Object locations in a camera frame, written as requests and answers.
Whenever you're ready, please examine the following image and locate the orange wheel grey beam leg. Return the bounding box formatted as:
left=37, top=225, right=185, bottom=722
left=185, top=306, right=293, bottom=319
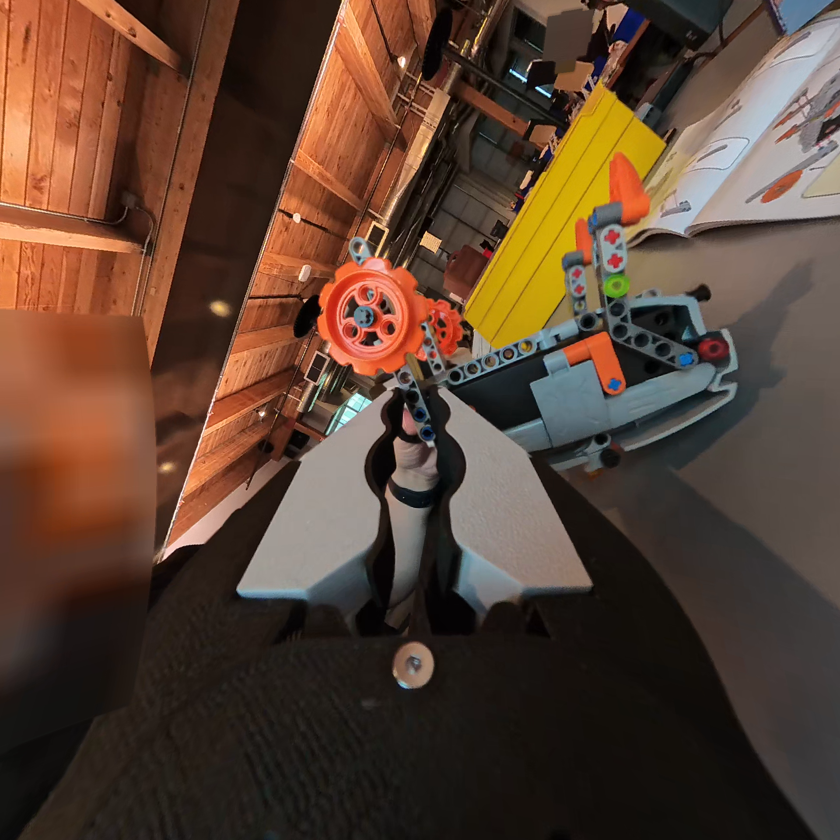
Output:
left=318, top=235, right=439, bottom=448

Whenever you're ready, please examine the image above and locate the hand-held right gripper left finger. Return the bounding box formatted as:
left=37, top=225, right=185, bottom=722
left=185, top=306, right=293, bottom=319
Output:
left=236, top=387, right=395, bottom=618

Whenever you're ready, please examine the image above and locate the white instruction booklet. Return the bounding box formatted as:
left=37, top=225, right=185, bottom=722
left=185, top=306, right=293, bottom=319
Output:
left=626, top=13, right=840, bottom=247

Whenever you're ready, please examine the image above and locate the grey desk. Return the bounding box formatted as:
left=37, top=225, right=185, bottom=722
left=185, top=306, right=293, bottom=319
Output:
left=459, top=7, right=840, bottom=821

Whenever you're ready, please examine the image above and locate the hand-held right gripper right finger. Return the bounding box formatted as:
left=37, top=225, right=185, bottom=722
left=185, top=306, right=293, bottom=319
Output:
left=420, top=387, right=595, bottom=616

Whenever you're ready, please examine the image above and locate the person's left forearm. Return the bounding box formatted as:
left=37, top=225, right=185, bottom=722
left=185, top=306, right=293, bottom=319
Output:
left=382, top=502, right=437, bottom=631

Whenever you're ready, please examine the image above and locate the black wristband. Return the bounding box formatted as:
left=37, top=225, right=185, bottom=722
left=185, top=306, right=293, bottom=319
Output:
left=386, top=478, right=442, bottom=513

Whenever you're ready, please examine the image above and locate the person's left hand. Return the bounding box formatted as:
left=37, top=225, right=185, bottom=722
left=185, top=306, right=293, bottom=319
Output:
left=392, top=434, right=442, bottom=493

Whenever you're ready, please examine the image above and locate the black monitor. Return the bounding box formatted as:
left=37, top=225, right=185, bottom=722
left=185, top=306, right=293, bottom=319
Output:
left=663, top=0, right=732, bottom=47

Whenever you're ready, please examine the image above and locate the yellow plastic bin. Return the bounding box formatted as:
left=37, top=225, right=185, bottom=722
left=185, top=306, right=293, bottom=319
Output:
left=462, top=82, right=667, bottom=349

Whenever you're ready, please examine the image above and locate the grey toy robot model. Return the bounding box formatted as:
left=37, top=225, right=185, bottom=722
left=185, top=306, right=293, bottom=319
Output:
left=420, top=152, right=739, bottom=473

